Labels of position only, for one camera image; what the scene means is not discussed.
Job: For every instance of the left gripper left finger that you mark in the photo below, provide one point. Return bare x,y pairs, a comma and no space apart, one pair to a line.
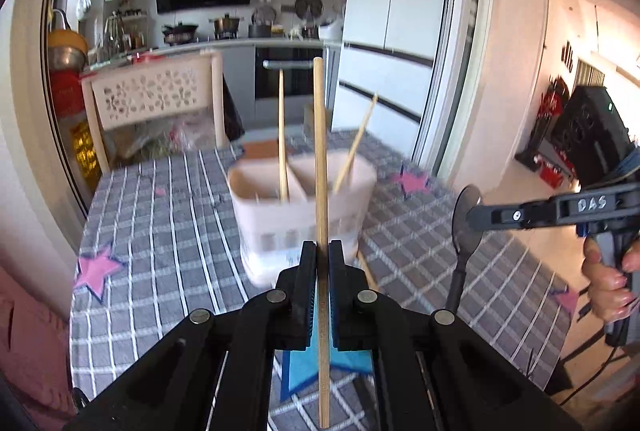
302,298

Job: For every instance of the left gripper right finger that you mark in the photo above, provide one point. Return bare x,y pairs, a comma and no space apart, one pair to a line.
346,281

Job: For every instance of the wooden chopstick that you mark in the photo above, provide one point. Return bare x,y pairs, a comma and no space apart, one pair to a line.
341,177
363,264
283,167
322,236

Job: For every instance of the white plastic utensil holder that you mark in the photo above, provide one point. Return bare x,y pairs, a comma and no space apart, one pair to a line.
272,231

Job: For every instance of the black handled steel spoon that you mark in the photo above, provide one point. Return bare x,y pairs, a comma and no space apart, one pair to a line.
465,241

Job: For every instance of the person's right hand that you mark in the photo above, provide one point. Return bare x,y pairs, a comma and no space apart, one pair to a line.
610,298

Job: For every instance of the orange paper star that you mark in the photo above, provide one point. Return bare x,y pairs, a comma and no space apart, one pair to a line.
260,149

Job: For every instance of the grey checked tablecloth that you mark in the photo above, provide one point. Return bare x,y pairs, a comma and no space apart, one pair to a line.
182,358

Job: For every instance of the cardboard box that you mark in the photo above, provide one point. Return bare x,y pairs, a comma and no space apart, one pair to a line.
308,124

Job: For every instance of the small pink paper star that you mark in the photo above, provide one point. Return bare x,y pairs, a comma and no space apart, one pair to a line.
94,270

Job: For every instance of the black built-in oven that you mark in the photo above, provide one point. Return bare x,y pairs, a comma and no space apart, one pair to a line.
294,62

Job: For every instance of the beige perforated storage rack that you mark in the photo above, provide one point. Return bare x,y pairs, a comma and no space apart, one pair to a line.
152,90

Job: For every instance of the steel cooking pot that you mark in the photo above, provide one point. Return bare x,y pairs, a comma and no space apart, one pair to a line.
226,27

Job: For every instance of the pink plastic stool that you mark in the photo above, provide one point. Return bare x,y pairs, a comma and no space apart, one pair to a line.
34,348

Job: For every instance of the black wok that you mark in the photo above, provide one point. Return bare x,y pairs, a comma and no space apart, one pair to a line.
179,33

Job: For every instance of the red plastic bucket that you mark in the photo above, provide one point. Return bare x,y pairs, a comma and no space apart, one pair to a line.
66,91

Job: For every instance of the white refrigerator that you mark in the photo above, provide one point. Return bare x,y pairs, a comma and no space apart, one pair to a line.
385,76

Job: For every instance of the steel mixing bowl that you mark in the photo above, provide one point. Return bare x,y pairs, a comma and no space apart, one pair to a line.
66,58

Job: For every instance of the black camera box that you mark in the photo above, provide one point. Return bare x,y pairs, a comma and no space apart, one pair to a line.
591,134

